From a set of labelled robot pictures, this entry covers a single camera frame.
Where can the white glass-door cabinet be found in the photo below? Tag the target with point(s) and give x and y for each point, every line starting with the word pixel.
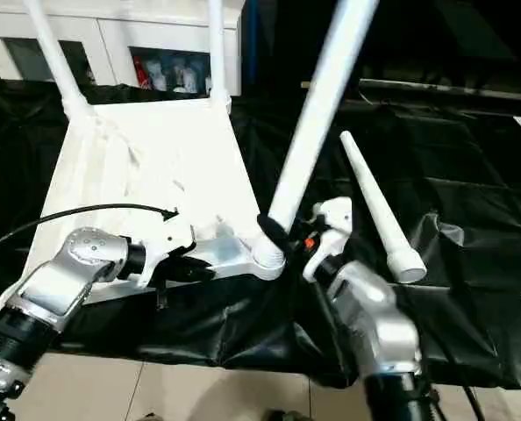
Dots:
pixel 111 30

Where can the white plastic table leg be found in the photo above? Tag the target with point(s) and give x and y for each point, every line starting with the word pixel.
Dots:
pixel 216 48
pixel 52 52
pixel 379 206
pixel 322 105

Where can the grey left robot foot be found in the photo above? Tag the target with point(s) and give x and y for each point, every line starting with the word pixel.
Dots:
pixel 148 416

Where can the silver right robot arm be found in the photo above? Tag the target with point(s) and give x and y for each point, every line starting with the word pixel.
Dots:
pixel 374 316

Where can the white plastic table top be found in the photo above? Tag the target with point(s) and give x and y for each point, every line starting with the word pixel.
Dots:
pixel 155 175

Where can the dark metal rod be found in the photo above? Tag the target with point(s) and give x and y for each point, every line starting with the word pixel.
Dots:
pixel 453 90

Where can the black work mat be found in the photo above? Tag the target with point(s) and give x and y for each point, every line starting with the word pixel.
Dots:
pixel 462 219

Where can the black case with gold label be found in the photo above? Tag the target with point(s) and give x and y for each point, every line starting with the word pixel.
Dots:
pixel 287 52

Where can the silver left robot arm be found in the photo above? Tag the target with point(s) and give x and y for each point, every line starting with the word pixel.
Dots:
pixel 59 272

